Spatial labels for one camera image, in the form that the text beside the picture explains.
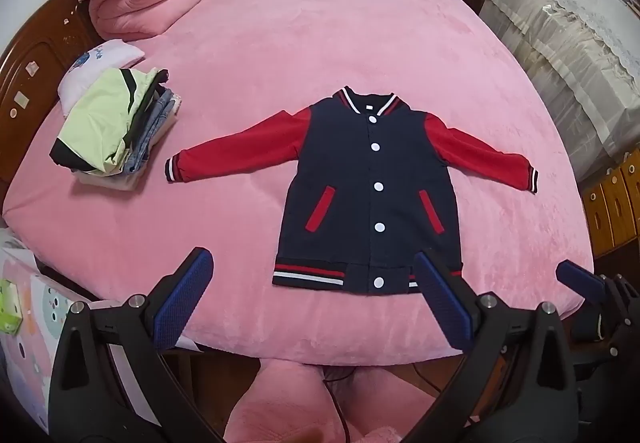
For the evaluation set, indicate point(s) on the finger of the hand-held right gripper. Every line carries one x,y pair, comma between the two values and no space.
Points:
580,279

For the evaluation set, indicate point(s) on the pink bed blanket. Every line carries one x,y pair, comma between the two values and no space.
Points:
300,48

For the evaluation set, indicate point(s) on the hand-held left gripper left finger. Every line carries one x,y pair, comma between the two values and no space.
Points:
182,303

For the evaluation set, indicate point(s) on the wooden drawer cabinet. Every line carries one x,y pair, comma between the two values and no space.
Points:
610,208

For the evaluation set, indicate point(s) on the wooden bed headboard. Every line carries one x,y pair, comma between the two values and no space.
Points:
35,73

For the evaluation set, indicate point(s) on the folded light green garment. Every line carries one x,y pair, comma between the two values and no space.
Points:
100,123

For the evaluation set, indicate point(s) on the small white printed pillow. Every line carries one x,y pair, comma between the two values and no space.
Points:
95,60

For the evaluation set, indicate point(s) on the person's pink plush trousers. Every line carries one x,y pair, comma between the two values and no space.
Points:
285,403

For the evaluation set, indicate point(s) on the green tissue box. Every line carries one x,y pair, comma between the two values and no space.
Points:
9,305

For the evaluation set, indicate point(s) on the folded blue jeans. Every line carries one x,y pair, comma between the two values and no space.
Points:
156,123

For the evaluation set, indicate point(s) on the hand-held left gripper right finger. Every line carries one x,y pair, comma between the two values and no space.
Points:
447,303

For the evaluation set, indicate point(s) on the navy and red varsity jacket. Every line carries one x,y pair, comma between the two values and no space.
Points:
350,173

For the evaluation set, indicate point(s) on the folded white garment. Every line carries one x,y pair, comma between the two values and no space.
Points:
120,183

